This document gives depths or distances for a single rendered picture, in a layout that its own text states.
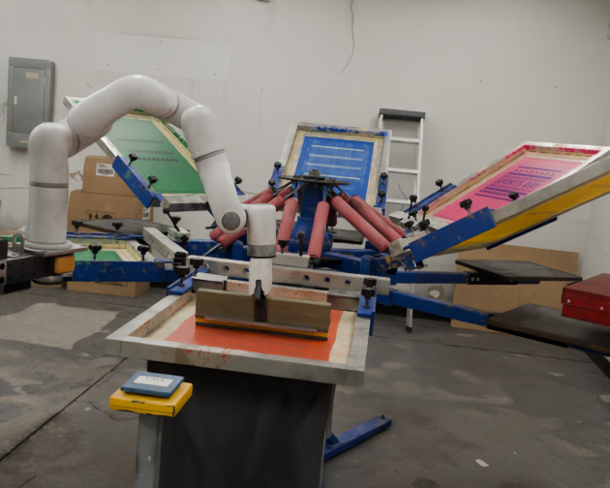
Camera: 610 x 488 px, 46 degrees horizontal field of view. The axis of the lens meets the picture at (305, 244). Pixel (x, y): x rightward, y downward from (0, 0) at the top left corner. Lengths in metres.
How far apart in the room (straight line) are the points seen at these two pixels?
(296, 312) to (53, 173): 0.71
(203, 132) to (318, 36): 4.55
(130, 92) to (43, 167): 0.29
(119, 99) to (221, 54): 4.62
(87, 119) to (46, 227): 0.29
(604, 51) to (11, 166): 5.21
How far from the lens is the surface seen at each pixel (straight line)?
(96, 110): 1.89
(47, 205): 1.93
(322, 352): 1.82
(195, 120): 1.84
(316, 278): 2.39
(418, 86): 6.27
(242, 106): 6.38
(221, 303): 1.93
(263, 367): 1.61
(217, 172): 1.82
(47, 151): 1.91
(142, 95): 1.84
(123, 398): 1.46
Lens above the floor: 1.48
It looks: 8 degrees down
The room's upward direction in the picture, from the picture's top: 5 degrees clockwise
